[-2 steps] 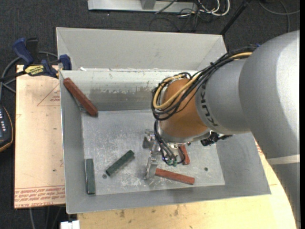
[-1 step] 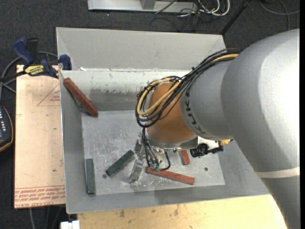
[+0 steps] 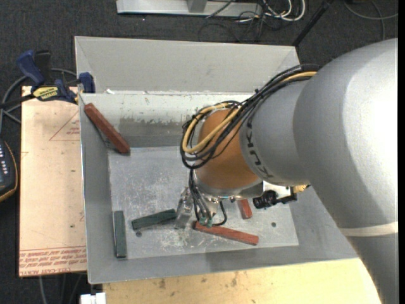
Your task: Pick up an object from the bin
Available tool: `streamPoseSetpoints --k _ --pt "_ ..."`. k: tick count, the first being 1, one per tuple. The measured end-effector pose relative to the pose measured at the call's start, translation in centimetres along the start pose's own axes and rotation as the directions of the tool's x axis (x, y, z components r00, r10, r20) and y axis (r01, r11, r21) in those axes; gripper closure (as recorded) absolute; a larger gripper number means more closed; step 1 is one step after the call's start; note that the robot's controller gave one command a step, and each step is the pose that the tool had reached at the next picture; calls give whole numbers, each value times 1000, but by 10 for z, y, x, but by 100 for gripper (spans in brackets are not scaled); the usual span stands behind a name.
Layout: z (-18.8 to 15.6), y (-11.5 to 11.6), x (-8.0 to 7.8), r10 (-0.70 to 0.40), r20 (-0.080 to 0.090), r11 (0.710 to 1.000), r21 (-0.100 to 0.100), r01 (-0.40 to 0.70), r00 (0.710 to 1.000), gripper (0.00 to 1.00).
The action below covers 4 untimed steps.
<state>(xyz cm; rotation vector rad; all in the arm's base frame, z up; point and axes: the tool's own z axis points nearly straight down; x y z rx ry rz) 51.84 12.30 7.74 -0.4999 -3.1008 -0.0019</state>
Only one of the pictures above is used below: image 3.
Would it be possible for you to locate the brown cardboard board red print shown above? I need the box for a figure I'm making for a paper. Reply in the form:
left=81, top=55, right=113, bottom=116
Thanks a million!
left=18, top=85, right=88, bottom=278

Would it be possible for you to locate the red-brown flat block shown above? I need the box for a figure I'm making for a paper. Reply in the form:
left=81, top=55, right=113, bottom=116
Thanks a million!
left=83, top=102, right=132, bottom=155
left=237, top=198, right=254, bottom=220
left=192, top=220, right=260, bottom=246

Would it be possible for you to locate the grey metal bin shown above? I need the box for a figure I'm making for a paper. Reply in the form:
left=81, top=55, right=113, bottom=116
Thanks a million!
left=74, top=35, right=360, bottom=285

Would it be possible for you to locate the dark green flat block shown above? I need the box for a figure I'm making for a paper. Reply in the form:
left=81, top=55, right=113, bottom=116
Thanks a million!
left=112, top=210, right=128, bottom=260
left=131, top=208, right=178, bottom=232

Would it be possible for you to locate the black cylinder on white bracket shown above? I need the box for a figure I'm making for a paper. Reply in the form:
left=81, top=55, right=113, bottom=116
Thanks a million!
left=252, top=181, right=299, bottom=210

